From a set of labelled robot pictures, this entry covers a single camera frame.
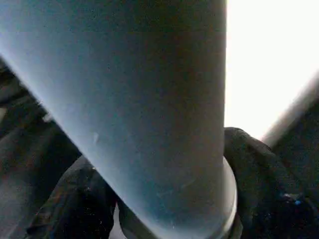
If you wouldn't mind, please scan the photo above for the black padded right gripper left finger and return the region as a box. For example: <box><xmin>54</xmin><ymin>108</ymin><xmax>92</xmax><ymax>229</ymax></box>
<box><xmin>26</xmin><ymin>155</ymin><xmax>118</xmax><ymax>239</ymax></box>

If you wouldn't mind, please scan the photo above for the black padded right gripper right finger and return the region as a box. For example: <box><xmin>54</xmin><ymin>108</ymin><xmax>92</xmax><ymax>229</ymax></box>
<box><xmin>223</xmin><ymin>126</ymin><xmax>319</xmax><ymax>239</ymax></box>

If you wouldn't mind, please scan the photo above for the white plastic table top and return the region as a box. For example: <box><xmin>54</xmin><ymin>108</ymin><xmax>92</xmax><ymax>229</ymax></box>
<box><xmin>109</xmin><ymin>155</ymin><xmax>244</xmax><ymax>239</ymax></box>

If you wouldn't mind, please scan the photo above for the white plastic table leg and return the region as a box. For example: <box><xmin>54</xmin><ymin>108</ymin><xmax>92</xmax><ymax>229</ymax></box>
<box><xmin>0</xmin><ymin>0</ymin><xmax>229</xmax><ymax>239</ymax></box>

